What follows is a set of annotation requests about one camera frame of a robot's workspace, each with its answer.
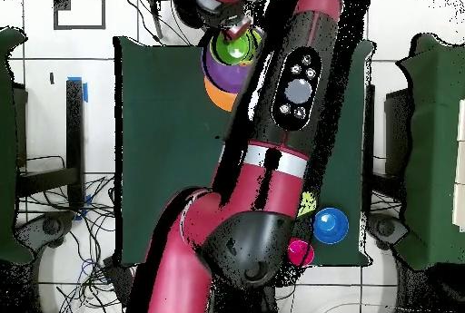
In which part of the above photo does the purple bowl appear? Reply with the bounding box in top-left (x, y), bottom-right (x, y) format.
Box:
top-left (201, 47), bottom-right (254, 95)

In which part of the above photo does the large orange bowl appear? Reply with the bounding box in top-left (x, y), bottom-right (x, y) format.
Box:
top-left (203, 76), bottom-right (239, 113)

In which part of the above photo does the black stool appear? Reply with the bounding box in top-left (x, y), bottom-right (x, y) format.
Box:
top-left (139, 0), bottom-right (197, 40)

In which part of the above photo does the dark green table cloth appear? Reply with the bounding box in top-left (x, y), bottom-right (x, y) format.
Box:
top-left (114, 35), bottom-right (375, 268)

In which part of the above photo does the blue tape strip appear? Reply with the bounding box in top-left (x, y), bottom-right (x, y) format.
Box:
top-left (73, 193), bottom-right (93, 222)
top-left (66, 76), bottom-right (89, 104)

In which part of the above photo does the black metal stand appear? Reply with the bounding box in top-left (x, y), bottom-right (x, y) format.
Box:
top-left (15, 78), bottom-right (85, 212)

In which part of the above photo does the blue bowl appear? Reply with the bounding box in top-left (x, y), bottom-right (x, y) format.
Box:
top-left (312, 207), bottom-right (351, 246)

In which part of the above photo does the red cup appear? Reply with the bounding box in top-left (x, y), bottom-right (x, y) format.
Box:
top-left (287, 239), bottom-right (316, 269)

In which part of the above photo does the dark office chair base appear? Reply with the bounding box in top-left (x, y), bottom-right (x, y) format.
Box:
top-left (15, 210), bottom-right (75, 249)
top-left (368, 212), bottom-right (410, 250)

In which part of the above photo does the black square frame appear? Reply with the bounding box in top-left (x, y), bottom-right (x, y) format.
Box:
top-left (53, 0), bottom-right (107, 32)

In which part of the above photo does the tangle of cables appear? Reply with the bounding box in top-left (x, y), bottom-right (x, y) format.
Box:
top-left (17, 154), bottom-right (139, 313)

